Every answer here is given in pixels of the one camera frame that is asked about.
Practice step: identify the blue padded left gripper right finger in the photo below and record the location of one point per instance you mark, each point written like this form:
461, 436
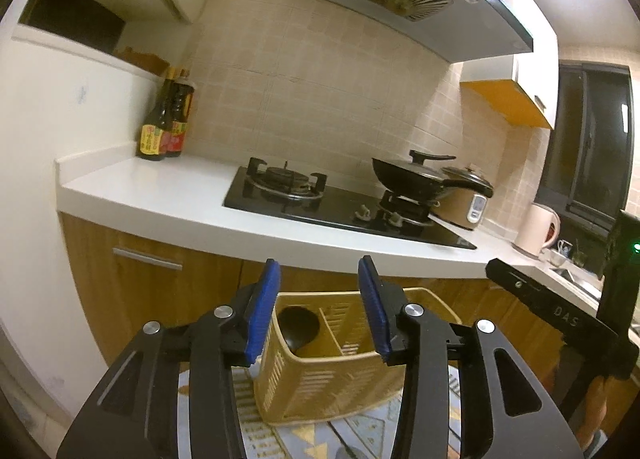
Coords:
505, 410

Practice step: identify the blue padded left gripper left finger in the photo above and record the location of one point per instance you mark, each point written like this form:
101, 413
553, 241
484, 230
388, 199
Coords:
133, 411

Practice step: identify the patterned blue round mat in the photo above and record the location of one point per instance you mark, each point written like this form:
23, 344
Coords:
367, 435

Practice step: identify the black ladle in basket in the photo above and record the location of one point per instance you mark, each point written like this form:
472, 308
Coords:
299, 327

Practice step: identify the beige plastic utensil basket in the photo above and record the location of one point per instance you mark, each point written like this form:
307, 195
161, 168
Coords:
337, 375

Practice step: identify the black glass gas stove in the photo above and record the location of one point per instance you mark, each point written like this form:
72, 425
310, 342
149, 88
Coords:
281, 192

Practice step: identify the dark soy sauce bottle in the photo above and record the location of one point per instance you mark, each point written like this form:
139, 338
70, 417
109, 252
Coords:
155, 128

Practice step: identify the white upper cabinet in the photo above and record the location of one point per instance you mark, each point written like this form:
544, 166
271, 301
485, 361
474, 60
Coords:
523, 88

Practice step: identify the red label sauce bottle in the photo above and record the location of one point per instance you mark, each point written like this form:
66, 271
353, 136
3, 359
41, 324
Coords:
180, 111

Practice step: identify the silver drawer handle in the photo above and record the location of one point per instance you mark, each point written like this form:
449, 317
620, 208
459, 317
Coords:
147, 259

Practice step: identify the dark window frame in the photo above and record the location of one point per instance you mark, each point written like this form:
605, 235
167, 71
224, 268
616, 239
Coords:
587, 169

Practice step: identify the black wok with handle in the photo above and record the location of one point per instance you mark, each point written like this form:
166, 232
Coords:
415, 180

